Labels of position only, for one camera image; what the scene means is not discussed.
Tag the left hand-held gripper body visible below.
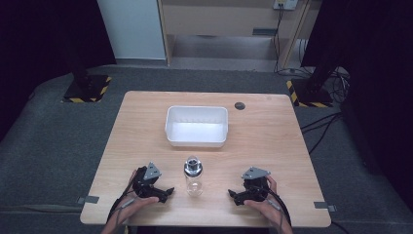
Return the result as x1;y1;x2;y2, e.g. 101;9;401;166
131;161;163;199

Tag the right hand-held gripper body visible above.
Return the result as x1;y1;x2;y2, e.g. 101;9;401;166
241;166;272;201

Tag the person's left hand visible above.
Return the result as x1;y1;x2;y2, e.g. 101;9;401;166
114;169;161;226

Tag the person's right hand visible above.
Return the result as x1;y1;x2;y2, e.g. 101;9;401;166
243;175;288;226

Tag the clear bottle with silver cap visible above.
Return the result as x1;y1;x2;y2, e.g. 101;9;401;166
183;155;205;197

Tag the white plastic bin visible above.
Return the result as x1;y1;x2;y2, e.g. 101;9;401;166
164;105;229;148

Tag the black stand with striped base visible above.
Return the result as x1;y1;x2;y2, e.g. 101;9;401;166
60;19;113;104
285;35;345;109

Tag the dark curtain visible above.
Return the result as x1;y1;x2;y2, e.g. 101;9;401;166
301;0;413;204
0;0;117;141

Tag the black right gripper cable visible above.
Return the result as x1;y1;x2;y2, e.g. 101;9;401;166
266;186;292;227

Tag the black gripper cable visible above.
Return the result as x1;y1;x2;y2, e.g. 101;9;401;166
266;186;292;227
106;181;137;225

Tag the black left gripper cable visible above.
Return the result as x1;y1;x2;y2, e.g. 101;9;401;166
106;181;137;225

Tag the grey table edge bracket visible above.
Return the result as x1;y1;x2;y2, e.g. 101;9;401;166
313;201;337;213
77;195;100;205

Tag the black floor cable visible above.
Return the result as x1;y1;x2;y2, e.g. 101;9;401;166
300;111;344;155

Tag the black hanging power cable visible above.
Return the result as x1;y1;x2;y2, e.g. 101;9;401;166
273;8;285;74

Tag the white wall power socket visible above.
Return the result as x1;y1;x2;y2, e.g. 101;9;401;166
273;0;299;11

